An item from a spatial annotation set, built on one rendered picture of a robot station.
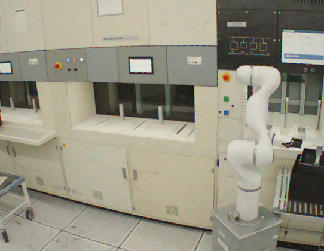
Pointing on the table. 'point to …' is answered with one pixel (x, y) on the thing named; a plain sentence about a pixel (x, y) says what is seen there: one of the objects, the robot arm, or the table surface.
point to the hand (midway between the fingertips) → (299, 143)
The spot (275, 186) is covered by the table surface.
